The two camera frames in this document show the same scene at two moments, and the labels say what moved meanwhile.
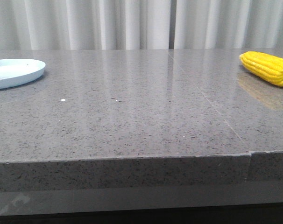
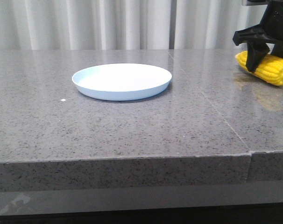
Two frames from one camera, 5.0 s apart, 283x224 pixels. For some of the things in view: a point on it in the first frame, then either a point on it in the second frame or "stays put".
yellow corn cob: x=272 y=69 stays put
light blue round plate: x=7 y=73 -> x=121 y=81
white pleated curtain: x=18 y=24 stays put
